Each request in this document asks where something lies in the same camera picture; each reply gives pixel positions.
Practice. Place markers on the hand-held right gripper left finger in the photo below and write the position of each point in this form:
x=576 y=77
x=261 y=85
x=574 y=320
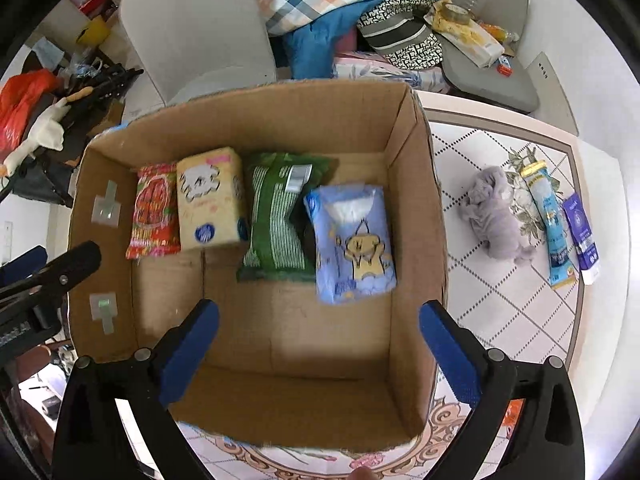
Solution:
x=190 y=352

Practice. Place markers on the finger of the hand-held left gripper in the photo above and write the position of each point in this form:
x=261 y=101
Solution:
x=27 y=262
x=75 y=262

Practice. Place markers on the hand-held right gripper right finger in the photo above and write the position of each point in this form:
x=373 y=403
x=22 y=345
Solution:
x=450 y=355

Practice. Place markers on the brown cardboard box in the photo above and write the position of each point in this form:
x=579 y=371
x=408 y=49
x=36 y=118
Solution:
x=300 y=340

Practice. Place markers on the red patterned snack packet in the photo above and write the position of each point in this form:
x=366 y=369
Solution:
x=152 y=210

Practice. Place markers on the blue cartoon tissue pack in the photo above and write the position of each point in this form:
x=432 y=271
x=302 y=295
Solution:
x=355 y=250

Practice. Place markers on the yellow tissue pack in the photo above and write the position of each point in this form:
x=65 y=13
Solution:
x=210 y=200

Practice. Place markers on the grey crumpled cloth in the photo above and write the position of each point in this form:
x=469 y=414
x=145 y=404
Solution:
x=492 y=210

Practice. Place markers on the green striped packet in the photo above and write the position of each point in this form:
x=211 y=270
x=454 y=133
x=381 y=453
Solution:
x=272 y=220

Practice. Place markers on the red plastic bag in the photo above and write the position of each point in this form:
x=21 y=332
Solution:
x=20 y=105

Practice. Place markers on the light blue long packet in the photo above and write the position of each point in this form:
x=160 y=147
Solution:
x=550 y=220

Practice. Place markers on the dark blue small packet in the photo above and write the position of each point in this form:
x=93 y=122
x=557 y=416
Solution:
x=580 y=232

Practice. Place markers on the yellow container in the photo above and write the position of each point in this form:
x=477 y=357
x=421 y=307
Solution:
x=92 y=32

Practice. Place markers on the white chair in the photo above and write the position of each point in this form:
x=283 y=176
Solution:
x=195 y=35

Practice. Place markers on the grey chair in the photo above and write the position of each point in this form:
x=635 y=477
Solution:
x=492 y=82

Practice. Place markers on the yellow white tissue packet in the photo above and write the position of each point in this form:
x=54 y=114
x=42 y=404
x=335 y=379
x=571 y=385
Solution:
x=475 y=42

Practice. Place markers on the black white patterned hat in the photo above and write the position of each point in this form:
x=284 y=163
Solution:
x=400 y=35

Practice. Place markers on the blue cloth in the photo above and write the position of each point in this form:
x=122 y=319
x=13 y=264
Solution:
x=325 y=45

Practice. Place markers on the clear tape roll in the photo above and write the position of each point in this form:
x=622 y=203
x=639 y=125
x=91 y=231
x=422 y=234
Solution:
x=455 y=12

